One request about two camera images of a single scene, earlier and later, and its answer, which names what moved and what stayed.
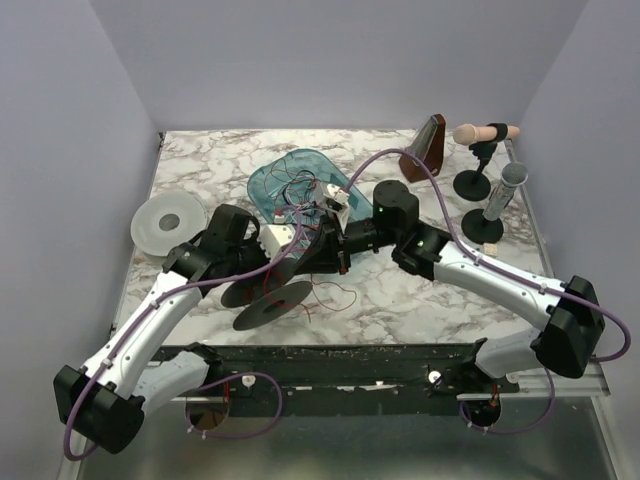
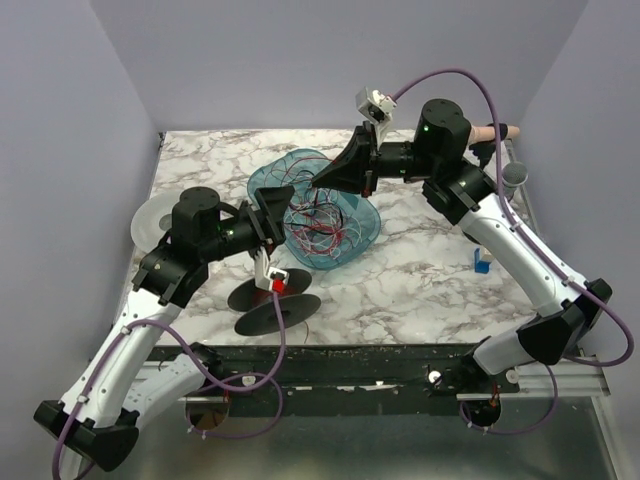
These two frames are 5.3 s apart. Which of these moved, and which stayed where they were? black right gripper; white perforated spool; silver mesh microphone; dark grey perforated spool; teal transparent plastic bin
Moved: dark grey perforated spool; black right gripper
Stayed: teal transparent plastic bin; silver mesh microphone; white perforated spool
